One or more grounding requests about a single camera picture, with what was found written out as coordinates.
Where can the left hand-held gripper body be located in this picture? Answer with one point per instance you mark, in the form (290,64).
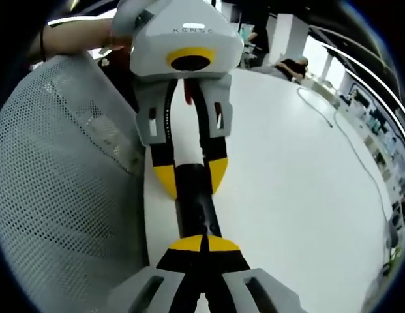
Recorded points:
(176,36)

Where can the white display counter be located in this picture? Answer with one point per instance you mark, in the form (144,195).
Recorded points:
(381,137)

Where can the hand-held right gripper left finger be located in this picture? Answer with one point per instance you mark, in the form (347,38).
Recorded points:
(169,280)

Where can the black remote control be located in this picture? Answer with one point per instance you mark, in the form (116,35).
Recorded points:
(197,202)

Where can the person's left hand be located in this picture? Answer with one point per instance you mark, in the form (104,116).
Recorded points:
(119,40)

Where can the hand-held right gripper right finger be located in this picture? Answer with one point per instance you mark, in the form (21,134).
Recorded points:
(234,280)

